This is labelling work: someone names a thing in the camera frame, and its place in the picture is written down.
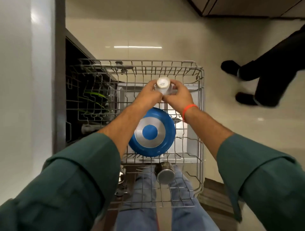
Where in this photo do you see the round green plate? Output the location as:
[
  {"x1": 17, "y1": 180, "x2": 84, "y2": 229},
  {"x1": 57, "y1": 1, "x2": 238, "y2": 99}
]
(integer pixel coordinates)
[{"x1": 84, "y1": 90, "x2": 108, "y2": 100}]

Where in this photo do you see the person's right forearm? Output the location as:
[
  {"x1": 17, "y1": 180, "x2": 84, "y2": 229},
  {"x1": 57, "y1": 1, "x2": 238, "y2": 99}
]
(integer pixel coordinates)
[{"x1": 185, "y1": 106, "x2": 235, "y2": 160}]

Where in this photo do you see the person's left forearm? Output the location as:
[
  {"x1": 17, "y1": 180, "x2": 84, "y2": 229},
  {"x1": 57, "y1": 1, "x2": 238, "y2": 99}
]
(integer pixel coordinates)
[{"x1": 98, "y1": 102, "x2": 143, "y2": 159}]

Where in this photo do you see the person's right hand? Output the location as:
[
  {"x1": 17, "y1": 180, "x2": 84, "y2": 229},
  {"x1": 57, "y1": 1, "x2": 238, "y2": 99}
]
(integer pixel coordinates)
[{"x1": 163, "y1": 79, "x2": 195, "y2": 115}]

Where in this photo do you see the orange thread wristband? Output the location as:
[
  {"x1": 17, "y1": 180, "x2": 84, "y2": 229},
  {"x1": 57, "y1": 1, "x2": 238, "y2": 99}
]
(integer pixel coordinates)
[{"x1": 182, "y1": 104, "x2": 199, "y2": 122}]

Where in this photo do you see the blue frying pan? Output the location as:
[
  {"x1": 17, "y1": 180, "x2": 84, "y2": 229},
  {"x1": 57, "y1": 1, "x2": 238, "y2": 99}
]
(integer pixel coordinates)
[{"x1": 128, "y1": 107, "x2": 176, "y2": 157}]

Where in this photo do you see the white patterned ceramic jar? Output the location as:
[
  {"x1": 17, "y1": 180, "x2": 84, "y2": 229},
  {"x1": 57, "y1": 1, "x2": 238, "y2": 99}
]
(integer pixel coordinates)
[{"x1": 154, "y1": 76, "x2": 173, "y2": 96}]

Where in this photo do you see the striped brown floor mat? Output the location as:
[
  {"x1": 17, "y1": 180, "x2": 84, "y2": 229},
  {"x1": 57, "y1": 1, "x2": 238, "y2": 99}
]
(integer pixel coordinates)
[{"x1": 198, "y1": 178, "x2": 246, "y2": 231}]

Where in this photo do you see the small black steel cup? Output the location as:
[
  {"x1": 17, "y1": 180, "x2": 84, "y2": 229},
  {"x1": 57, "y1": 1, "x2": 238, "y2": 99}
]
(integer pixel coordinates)
[{"x1": 154, "y1": 162, "x2": 176, "y2": 185}]

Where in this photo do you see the green shirt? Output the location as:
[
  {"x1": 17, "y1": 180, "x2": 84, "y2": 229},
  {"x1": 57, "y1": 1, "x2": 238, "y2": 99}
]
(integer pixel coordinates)
[{"x1": 0, "y1": 132, "x2": 305, "y2": 231}]

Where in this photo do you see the brown cabinet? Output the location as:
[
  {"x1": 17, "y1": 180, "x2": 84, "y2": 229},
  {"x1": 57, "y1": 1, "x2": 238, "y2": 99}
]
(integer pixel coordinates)
[{"x1": 187, "y1": 0, "x2": 305, "y2": 19}]

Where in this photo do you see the silver dishwasher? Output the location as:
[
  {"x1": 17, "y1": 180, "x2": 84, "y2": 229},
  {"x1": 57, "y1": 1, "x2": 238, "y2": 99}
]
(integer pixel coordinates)
[{"x1": 0, "y1": 0, "x2": 200, "y2": 205}]

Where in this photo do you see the person's left hand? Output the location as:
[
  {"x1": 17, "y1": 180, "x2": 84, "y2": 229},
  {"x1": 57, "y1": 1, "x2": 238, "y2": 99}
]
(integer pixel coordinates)
[{"x1": 132, "y1": 80, "x2": 164, "y2": 112}]

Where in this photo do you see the wire dish rack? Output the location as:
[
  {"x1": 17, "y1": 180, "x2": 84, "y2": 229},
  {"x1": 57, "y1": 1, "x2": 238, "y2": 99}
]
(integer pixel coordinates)
[{"x1": 66, "y1": 59, "x2": 205, "y2": 210}]

